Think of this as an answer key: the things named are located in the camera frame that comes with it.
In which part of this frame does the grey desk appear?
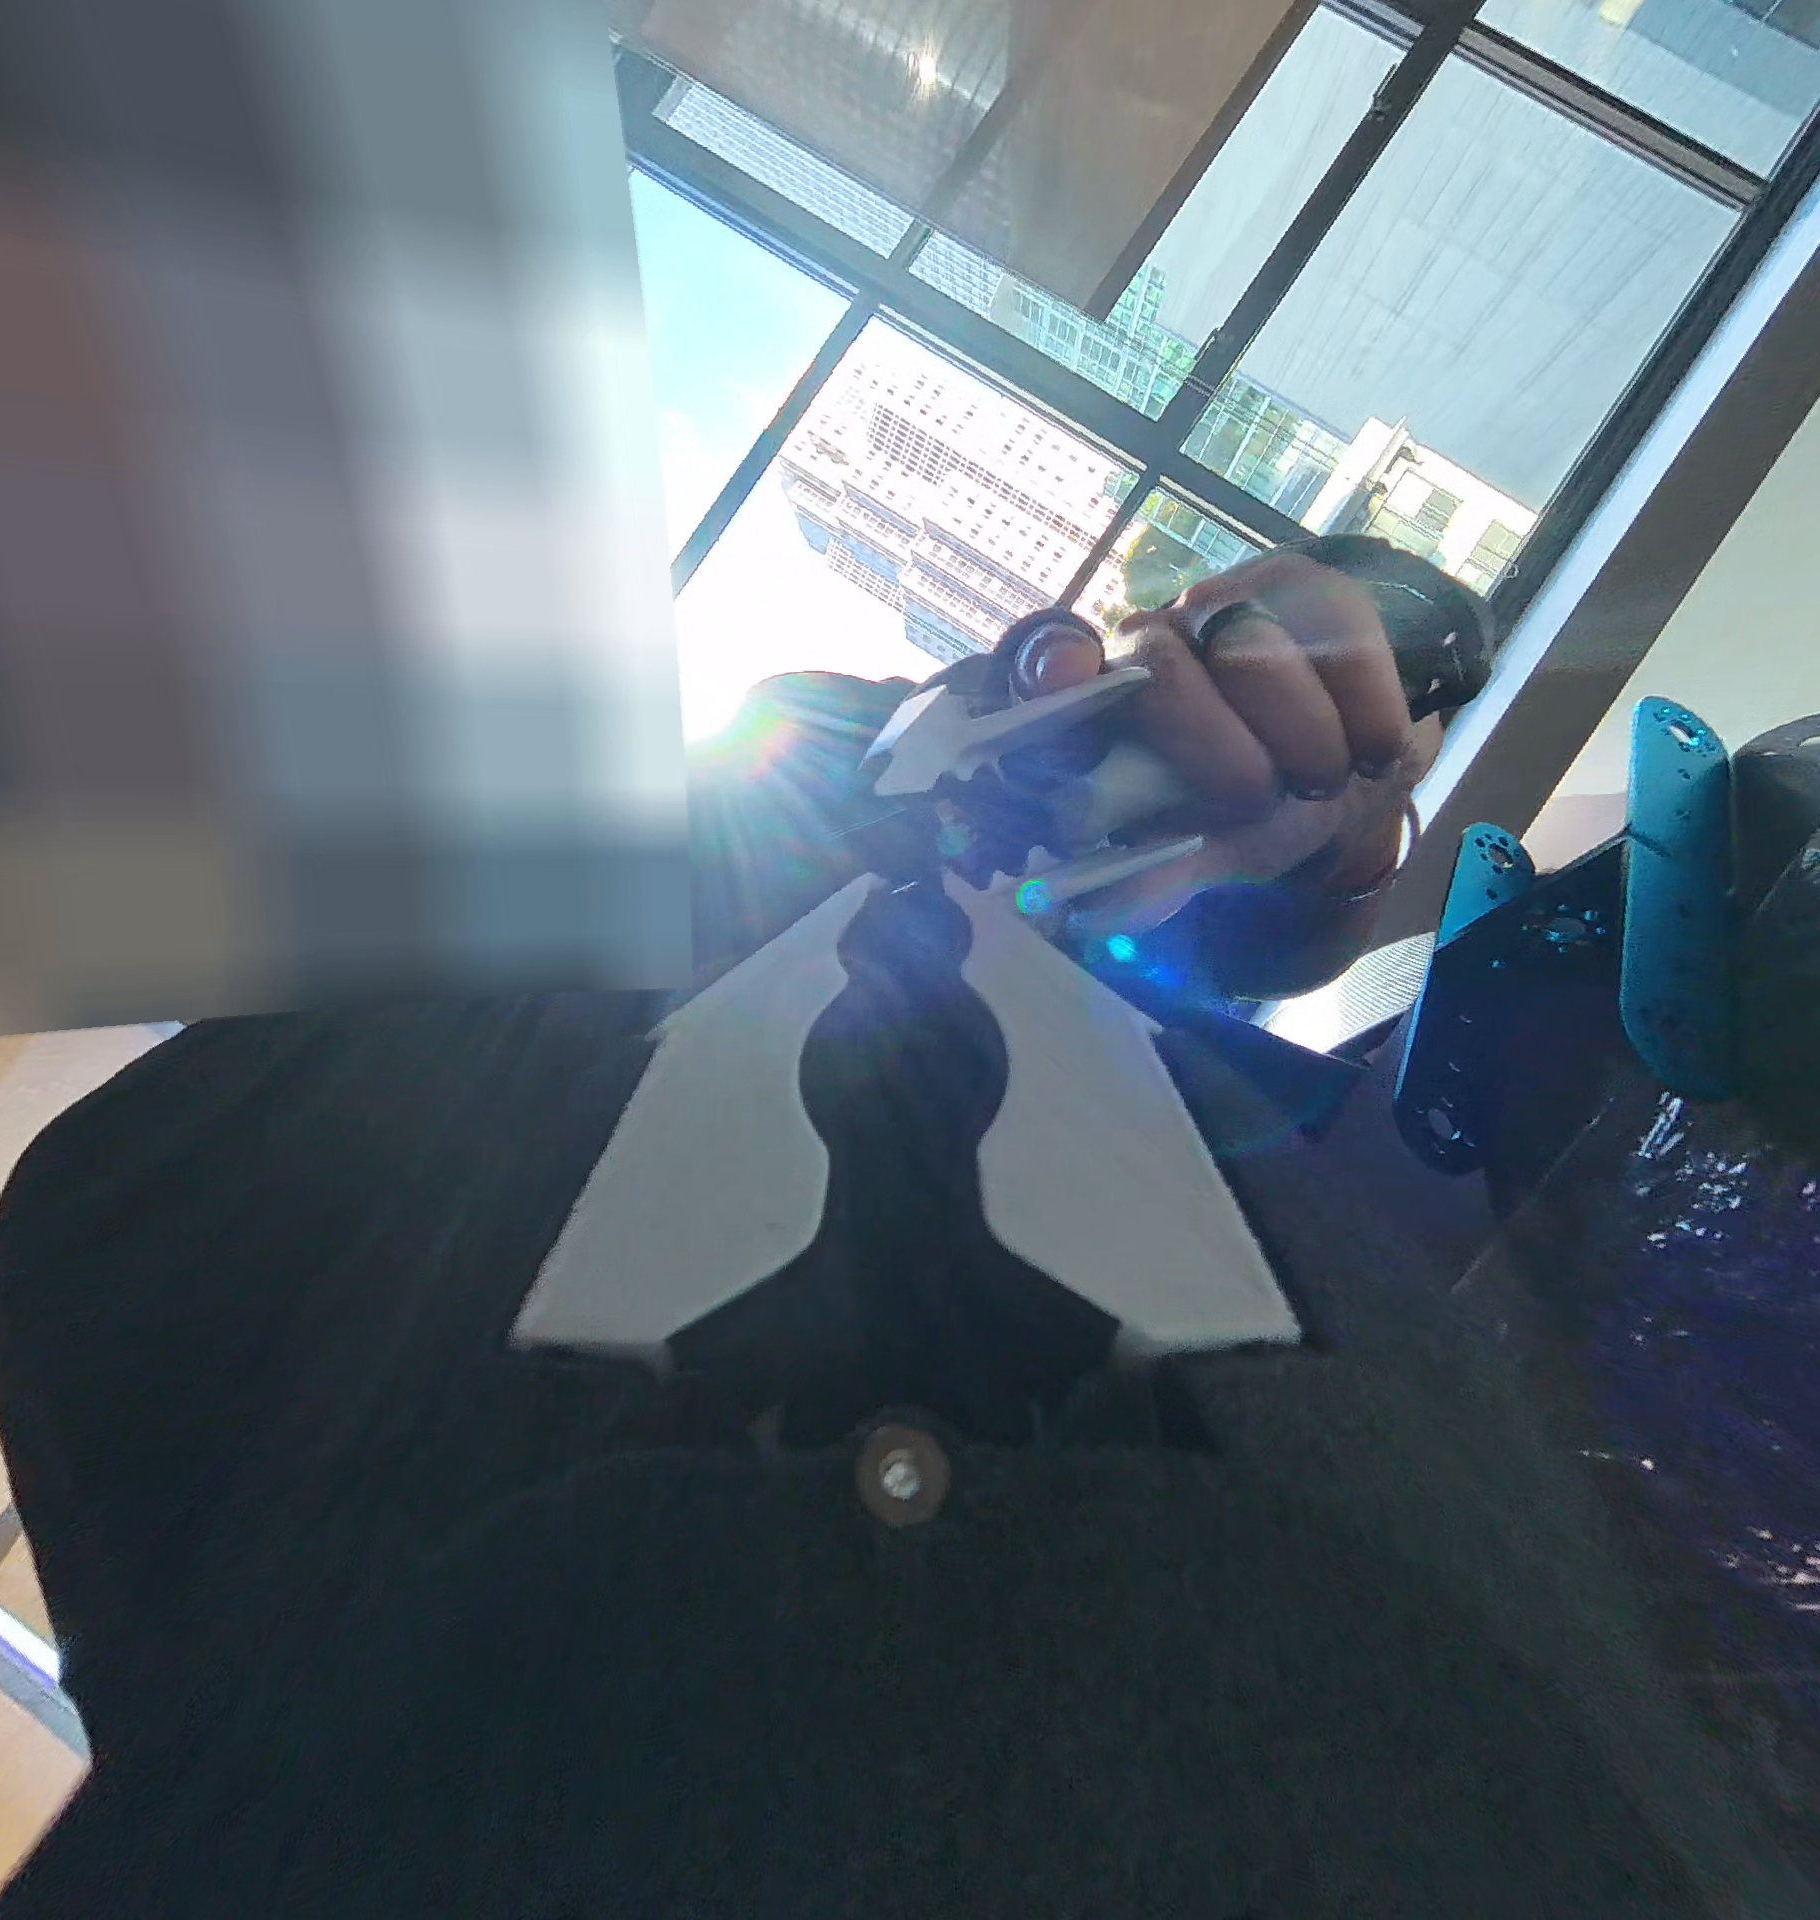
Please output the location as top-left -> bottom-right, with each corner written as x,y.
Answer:
1256,930 -> 1820,1920

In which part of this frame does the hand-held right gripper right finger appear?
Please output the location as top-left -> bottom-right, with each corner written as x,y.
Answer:
952,885 -> 1304,1364

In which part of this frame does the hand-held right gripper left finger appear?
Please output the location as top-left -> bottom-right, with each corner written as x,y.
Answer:
510,880 -> 876,1371

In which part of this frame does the blue metal bracket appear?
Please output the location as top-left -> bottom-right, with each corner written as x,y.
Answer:
1388,698 -> 1739,1179

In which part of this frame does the large clear plastic bag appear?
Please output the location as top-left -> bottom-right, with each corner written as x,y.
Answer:
1510,1079 -> 1820,1775

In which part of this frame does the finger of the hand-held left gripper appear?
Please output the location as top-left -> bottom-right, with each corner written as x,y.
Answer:
1020,833 -> 1209,919
857,666 -> 1154,800

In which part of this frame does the person's left hand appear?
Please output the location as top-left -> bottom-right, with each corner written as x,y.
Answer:
999,552 -> 1428,916

